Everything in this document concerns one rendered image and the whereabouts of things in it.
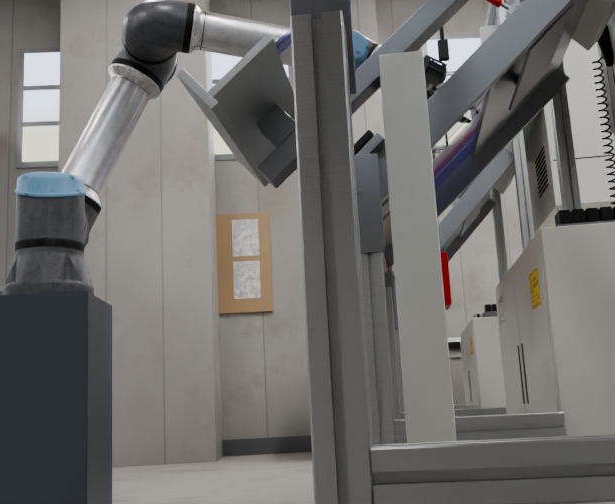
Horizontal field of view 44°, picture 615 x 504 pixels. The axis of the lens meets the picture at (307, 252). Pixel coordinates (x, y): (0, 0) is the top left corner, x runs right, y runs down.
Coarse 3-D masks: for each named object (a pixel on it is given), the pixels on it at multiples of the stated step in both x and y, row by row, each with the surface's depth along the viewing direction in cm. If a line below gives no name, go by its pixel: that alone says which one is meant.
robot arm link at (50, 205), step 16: (32, 176) 131; (48, 176) 131; (64, 176) 133; (16, 192) 133; (32, 192) 131; (48, 192) 131; (64, 192) 132; (80, 192) 135; (16, 208) 133; (32, 208) 130; (48, 208) 130; (64, 208) 131; (80, 208) 135; (16, 224) 132; (32, 224) 129; (48, 224) 130; (64, 224) 131; (80, 224) 134; (16, 240) 131; (80, 240) 134
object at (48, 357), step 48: (0, 336) 122; (48, 336) 123; (96, 336) 129; (0, 384) 121; (48, 384) 121; (96, 384) 127; (0, 432) 119; (48, 432) 120; (96, 432) 126; (0, 480) 118; (48, 480) 118; (96, 480) 124
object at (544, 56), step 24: (576, 0) 157; (552, 24) 139; (576, 24) 176; (528, 48) 155; (552, 48) 153; (528, 72) 152; (552, 72) 199; (504, 96) 172; (528, 96) 197; (480, 120) 174; (504, 120) 195; (480, 144) 194
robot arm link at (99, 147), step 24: (120, 48) 156; (120, 72) 154; (144, 72) 154; (168, 72) 159; (120, 96) 153; (144, 96) 156; (96, 120) 152; (120, 120) 152; (96, 144) 150; (120, 144) 153; (72, 168) 148; (96, 168) 149; (96, 192) 150; (96, 216) 151
